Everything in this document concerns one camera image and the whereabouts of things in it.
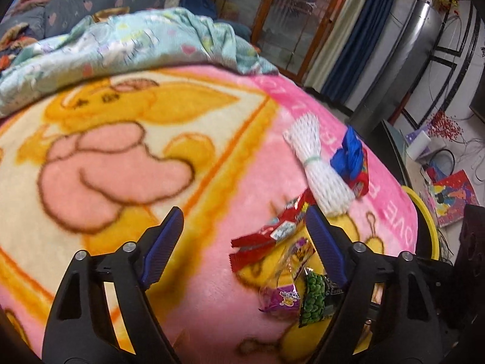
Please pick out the black bin with yellow rim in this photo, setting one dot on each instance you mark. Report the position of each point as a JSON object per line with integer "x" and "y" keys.
{"x": 433, "y": 235}

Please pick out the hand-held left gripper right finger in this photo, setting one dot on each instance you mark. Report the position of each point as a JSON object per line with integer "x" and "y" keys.
{"x": 327, "y": 246}

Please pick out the light green cartoon quilt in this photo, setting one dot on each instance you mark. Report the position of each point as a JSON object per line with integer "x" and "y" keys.
{"x": 132, "y": 45}

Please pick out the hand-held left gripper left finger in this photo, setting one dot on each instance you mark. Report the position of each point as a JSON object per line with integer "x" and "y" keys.
{"x": 163, "y": 242}

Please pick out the red colourful candy wrapper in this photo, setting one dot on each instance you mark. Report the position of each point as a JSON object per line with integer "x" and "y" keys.
{"x": 362, "y": 182}

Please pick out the pink cartoon printed blanket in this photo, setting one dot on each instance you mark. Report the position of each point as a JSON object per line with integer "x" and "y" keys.
{"x": 227, "y": 140}

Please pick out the wooden sliding glass door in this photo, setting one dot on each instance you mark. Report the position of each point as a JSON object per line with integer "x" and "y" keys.
{"x": 272, "y": 3}

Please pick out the blue plastic wrapper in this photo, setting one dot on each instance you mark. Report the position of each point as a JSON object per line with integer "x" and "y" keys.
{"x": 346, "y": 159}

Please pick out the golden snack box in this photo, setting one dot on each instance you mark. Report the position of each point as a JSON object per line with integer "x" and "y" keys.
{"x": 104, "y": 15}

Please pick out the silver tower air conditioner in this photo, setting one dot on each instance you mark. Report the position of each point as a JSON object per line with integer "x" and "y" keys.
{"x": 398, "y": 64}

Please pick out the blue curtain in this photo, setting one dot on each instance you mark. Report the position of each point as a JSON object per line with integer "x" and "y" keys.
{"x": 363, "y": 38}

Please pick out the orange floral cloth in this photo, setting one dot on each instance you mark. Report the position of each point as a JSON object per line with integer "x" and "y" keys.
{"x": 15, "y": 38}

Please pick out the purple clear snack wrapper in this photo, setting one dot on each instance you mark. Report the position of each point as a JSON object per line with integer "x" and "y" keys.
{"x": 280, "y": 295}

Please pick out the green pea snack packet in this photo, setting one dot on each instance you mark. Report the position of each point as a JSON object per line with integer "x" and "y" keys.
{"x": 316, "y": 299}

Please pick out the white ribbed vase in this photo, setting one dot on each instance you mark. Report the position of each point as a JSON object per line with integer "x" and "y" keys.
{"x": 418, "y": 144}

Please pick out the blue-grey patterned sofa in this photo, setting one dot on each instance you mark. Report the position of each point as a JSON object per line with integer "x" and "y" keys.
{"x": 60, "y": 11}

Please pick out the red berry branches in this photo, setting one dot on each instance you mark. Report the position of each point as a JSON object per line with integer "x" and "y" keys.
{"x": 445, "y": 127}

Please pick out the black wall television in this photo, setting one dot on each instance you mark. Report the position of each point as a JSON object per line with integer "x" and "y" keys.
{"x": 479, "y": 102}

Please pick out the black television cabinet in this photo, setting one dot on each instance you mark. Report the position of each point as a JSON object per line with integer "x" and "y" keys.
{"x": 390, "y": 148}

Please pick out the beige curtain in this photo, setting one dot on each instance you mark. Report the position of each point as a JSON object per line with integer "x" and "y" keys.
{"x": 329, "y": 49}

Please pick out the long red snack wrapper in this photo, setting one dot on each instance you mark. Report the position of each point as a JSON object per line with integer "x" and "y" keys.
{"x": 257, "y": 240}

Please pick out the colourful figure painting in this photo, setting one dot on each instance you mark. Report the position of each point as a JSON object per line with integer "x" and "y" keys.
{"x": 451, "y": 197}

